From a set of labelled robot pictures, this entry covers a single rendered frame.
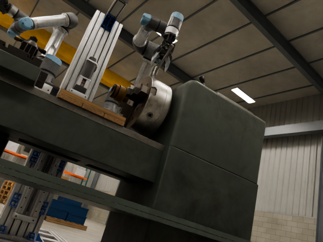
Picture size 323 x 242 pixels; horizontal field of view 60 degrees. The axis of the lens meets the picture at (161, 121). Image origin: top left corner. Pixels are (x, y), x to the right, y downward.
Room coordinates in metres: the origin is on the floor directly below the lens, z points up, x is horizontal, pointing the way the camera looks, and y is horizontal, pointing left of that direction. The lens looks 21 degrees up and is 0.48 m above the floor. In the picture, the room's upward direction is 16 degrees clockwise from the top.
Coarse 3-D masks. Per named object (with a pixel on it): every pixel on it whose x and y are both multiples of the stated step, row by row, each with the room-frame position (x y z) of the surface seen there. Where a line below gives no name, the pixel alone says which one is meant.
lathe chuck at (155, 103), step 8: (144, 80) 1.37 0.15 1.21; (152, 80) 1.27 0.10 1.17; (160, 88) 1.27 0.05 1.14; (152, 96) 1.25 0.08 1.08; (160, 96) 1.26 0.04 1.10; (136, 104) 1.43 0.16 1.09; (144, 104) 1.26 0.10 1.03; (152, 104) 1.26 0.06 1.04; (160, 104) 1.27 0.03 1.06; (136, 112) 1.33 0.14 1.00; (144, 112) 1.27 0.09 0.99; (152, 112) 1.28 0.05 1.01; (160, 112) 1.29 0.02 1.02; (136, 120) 1.30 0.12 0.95; (144, 120) 1.30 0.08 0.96; (152, 120) 1.30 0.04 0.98; (128, 128) 1.38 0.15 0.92; (136, 128) 1.36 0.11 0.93; (144, 128) 1.35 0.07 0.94
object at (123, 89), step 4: (116, 84) 1.30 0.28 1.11; (112, 88) 1.34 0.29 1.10; (116, 88) 1.29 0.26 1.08; (120, 88) 1.30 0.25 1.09; (124, 88) 1.31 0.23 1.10; (112, 92) 1.30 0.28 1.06; (116, 92) 1.30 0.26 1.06; (120, 92) 1.30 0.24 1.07; (124, 92) 1.31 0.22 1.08; (112, 96) 1.31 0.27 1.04; (116, 96) 1.31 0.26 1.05; (120, 96) 1.31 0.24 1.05; (124, 96) 1.31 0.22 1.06; (116, 100) 1.34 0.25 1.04; (120, 100) 1.33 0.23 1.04; (124, 100) 1.34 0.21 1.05
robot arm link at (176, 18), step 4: (176, 12) 1.27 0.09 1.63; (172, 16) 1.28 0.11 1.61; (176, 16) 1.27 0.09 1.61; (180, 16) 1.27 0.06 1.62; (172, 20) 1.28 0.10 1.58; (176, 20) 1.27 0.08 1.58; (180, 20) 1.28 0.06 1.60; (168, 24) 1.29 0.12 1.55; (172, 24) 1.27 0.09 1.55; (176, 24) 1.27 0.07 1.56; (180, 24) 1.29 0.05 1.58; (176, 28) 1.28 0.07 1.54
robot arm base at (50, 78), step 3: (42, 69) 1.70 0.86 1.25; (45, 69) 1.70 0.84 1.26; (45, 72) 1.70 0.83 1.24; (48, 72) 1.71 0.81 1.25; (51, 72) 1.72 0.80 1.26; (48, 75) 1.71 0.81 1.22; (51, 75) 1.73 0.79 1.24; (54, 75) 1.75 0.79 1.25; (48, 78) 1.71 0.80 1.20; (51, 78) 1.73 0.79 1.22; (54, 78) 1.77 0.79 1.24; (48, 81) 1.71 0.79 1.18; (51, 81) 1.74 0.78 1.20
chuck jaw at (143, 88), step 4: (128, 88) 1.30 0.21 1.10; (136, 88) 1.28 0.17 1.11; (140, 88) 1.26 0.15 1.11; (144, 88) 1.25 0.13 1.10; (148, 88) 1.26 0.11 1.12; (152, 88) 1.25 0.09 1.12; (128, 92) 1.29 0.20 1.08; (132, 92) 1.29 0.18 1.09; (136, 92) 1.28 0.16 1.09; (140, 92) 1.26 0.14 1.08; (144, 92) 1.25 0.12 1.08; (148, 92) 1.26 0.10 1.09; (152, 92) 1.25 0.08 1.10; (128, 96) 1.31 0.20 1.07; (132, 96) 1.31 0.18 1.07; (136, 96) 1.30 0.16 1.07; (140, 96) 1.29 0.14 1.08; (144, 96) 1.28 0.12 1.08; (136, 100) 1.34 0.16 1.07; (140, 100) 1.33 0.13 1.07
